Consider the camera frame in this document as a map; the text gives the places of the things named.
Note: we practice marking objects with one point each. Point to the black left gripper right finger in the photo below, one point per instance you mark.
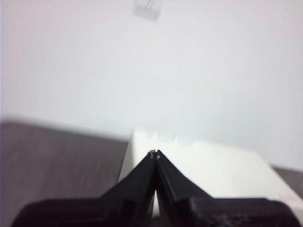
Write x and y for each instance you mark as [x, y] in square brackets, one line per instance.
[213, 212]

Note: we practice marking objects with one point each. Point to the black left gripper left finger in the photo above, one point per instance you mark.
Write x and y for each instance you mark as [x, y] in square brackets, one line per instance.
[106, 212]

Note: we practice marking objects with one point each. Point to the cream Toshiba toaster oven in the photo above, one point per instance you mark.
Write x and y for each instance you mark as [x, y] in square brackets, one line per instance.
[213, 170]

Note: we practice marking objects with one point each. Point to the white wall socket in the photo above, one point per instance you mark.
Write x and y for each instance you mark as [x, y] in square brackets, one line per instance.
[148, 10]

